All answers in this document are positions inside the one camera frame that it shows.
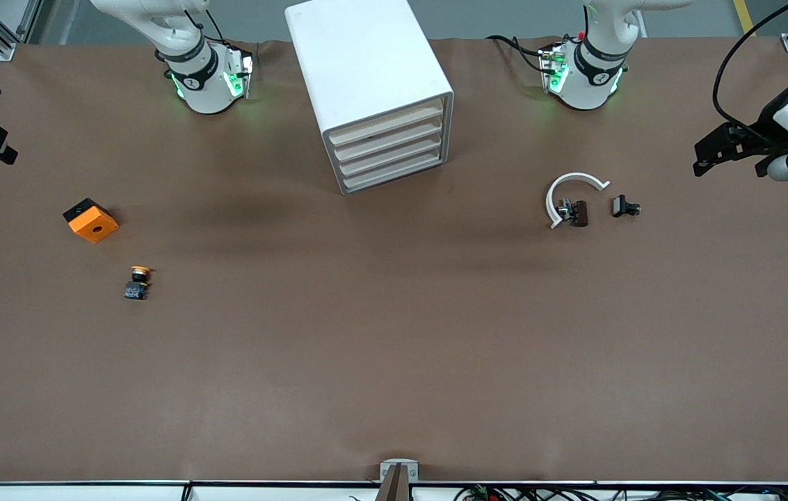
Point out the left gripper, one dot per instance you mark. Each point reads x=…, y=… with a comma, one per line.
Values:
x=768, y=119

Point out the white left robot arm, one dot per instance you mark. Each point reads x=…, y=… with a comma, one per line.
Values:
x=592, y=87

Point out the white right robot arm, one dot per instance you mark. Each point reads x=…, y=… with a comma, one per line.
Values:
x=202, y=90

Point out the orange black button box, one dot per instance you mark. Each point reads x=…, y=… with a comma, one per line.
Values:
x=93, y=226

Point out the yellow capped push button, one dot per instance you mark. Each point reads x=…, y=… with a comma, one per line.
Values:
x=136, y=289

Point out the small black plastic part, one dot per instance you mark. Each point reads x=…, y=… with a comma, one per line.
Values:
x=620, y=206

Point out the white curved plastic part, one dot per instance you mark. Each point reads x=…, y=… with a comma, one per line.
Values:
x=576, y=176

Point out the brown table cover sheet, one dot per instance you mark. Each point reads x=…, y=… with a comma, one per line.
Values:
x=394, y=348

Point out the white table edge rail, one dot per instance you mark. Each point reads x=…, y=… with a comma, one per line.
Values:
x=87, y=492

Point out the grey metal camera bracket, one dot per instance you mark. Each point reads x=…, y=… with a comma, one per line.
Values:
x=399, y=480

